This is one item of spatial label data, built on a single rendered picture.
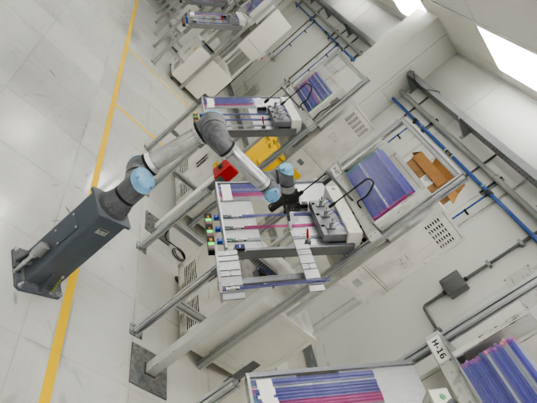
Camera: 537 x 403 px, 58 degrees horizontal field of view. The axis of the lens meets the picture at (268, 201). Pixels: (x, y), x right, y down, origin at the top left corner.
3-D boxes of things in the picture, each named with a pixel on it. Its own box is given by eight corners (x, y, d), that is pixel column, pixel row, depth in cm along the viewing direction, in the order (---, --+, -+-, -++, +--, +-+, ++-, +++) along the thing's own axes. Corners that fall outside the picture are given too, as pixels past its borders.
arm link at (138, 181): (114, 193, 211) (136, 174, 208) (118, 177, 222) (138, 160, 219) (136, 209, 217) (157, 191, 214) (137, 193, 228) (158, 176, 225)
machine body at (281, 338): (172, 349, 285) (250, 291, 269) (171, 269, 341) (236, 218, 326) (244, 389, 319) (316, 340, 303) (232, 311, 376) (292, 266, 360)
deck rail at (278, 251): (225, 260, 254) (225, 251, 250) (224, 257, 255) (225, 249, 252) (353, 253, 267) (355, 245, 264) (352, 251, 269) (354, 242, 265)
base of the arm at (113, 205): (101, 213, 211) (117, 200, 209) (96, 189, 220) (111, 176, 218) (128, 224, 223) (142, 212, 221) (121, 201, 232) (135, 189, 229)
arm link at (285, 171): (275, 163, 242) (292, 160, 243) (277, 181, 248) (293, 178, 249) (278, 170, 236) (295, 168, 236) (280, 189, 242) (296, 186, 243)
